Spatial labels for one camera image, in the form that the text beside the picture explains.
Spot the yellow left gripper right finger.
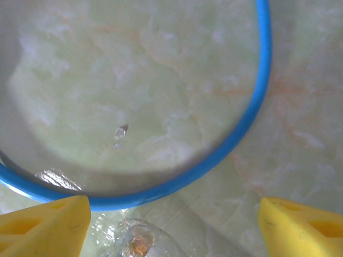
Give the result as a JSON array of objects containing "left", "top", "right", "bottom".
[{"left": 258, "top": 196, "right": 343, "bottom": 257}]

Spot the large bottle white label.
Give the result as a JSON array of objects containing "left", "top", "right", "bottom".
[{"left": 92, "top": 214, "right": 207, "bottom": 257}]

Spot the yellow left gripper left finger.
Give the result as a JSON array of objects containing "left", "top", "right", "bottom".
[{"left": 0, "top": 195, "right": 92, "bottom": 257}]

